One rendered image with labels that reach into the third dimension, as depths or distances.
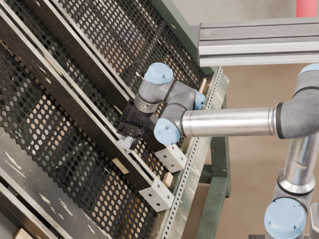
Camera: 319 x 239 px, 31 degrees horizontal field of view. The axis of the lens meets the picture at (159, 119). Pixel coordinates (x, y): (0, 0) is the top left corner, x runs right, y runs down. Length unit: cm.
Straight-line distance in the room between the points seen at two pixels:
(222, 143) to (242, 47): 223
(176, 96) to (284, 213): 47
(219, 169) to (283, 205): 164
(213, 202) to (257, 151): 70
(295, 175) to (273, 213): 13
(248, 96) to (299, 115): 285
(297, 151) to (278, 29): 70
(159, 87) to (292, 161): 45
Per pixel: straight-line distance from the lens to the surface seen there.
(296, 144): 172
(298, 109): 150
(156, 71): 170
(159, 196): 224
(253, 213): 348
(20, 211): 175
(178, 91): 171
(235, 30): 110
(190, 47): 294
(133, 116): 183
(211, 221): 320
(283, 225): 175
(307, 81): 157
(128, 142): 189
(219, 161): 336
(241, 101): 428
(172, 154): 239
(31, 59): 202
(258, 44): 105
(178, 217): 234
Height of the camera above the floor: 258
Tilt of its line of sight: 38 degrees down
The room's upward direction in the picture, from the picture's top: 8 degrees counter-clockwise
